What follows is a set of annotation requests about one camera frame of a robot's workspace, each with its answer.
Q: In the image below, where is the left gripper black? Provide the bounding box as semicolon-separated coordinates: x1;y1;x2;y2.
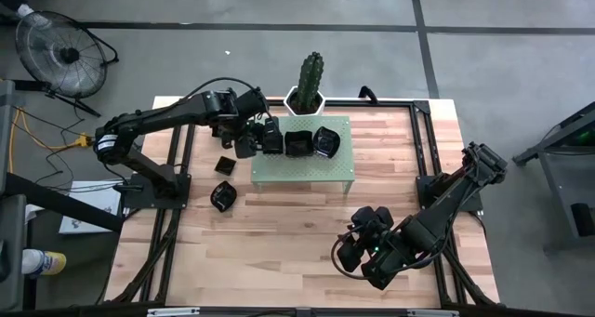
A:
222;116;283;159

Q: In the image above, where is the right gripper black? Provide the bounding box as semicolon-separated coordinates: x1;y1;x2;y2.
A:
337;207;410;291

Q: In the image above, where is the small black square plate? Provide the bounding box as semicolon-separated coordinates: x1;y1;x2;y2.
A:
262;128;285;155
214;155;238;177

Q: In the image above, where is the black wavy square plate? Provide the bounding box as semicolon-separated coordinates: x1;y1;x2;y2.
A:
284;129;316;159
211;120;236;149

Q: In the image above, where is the black leaf shaped plate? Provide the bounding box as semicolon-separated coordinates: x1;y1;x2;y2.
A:
209;180;238;214
311;125;342;160

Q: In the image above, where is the white hexagonal plant pot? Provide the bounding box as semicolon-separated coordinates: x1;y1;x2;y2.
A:
284;85;326;118

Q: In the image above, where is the green perforated metal stand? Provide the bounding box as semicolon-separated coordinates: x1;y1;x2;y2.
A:
250;115;357;195

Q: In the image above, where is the green cactus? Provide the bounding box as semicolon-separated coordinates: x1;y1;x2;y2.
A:
297;50;325;112

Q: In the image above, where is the white printed box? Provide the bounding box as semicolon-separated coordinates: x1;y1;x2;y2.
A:
59;180;123;235

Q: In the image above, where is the grey metal cart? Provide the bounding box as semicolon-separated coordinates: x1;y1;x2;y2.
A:
511;100;595;254

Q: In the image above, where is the black floor fan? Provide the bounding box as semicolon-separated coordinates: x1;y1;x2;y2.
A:
13;9;120;119

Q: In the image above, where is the small black box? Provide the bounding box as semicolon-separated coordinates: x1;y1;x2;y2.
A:
570;202;595;238

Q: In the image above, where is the white and yellow bottle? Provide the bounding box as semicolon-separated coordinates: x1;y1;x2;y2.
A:
20;247;68;277

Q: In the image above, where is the person's white shoe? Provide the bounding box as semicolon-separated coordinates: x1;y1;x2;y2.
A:
13;3;37;21

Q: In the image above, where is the black side bench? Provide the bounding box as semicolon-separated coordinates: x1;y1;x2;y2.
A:
0;78;126;314

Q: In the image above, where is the silver aluminium bracket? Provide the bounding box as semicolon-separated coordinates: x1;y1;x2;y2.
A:
406;309;460;317
146;307;201;317

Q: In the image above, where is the black frame handle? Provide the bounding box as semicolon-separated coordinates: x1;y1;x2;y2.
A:
357;85;380;105

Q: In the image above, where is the black metal table frame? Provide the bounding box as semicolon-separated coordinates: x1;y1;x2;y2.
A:
104;93;501;317

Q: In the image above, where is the yellow cable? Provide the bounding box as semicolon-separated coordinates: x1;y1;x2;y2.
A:
7;106;92;174

